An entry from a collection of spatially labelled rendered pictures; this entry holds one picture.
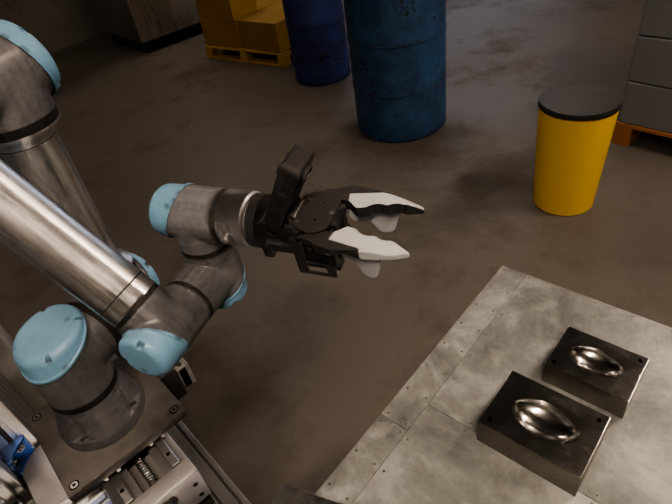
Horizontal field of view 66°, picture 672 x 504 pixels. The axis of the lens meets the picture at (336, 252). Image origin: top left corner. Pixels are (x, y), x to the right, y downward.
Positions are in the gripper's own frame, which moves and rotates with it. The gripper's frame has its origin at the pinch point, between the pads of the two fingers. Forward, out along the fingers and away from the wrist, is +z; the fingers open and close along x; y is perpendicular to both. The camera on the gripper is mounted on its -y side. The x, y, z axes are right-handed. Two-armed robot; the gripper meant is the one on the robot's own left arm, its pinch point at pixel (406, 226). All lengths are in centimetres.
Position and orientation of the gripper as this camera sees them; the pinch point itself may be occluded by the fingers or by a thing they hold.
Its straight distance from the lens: 60.0
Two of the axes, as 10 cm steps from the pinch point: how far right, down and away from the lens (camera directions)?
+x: -3.3, 7.3, -6.0
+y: 1.8, 6.7, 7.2
